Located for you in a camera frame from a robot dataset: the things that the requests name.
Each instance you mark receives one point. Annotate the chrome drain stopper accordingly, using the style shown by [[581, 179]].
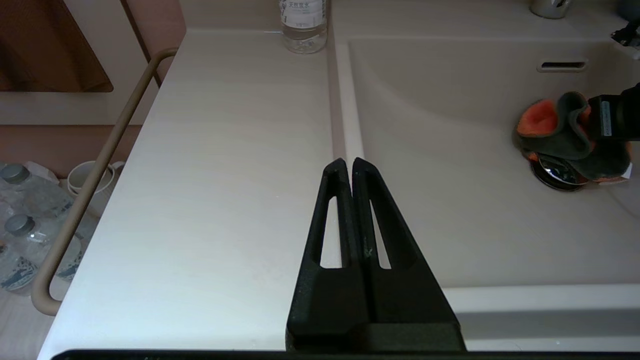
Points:
[[557, 175]]

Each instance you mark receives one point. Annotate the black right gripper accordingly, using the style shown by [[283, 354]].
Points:
[[622, 117]]

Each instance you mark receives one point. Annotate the beige towel rail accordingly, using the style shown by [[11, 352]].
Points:
[[100, 165]]

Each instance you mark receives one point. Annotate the white round cup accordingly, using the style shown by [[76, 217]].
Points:
[[90, 177]]

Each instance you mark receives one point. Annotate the clear water bottle grey cap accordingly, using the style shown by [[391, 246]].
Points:
[[15, 272], [45, 245], [35, 197]]

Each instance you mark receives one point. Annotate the orange microfibre cloth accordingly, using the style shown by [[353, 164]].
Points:
[[565, 135]]

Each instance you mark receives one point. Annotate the empty clear plastic bottle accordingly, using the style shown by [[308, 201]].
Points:
[[302, 25]]

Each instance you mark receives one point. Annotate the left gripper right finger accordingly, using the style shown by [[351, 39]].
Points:
[[405, 300]]

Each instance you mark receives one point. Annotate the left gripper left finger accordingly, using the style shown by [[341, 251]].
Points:
[[325, 305]]

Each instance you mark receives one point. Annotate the white wash basin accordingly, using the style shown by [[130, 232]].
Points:
[[210, 175]]

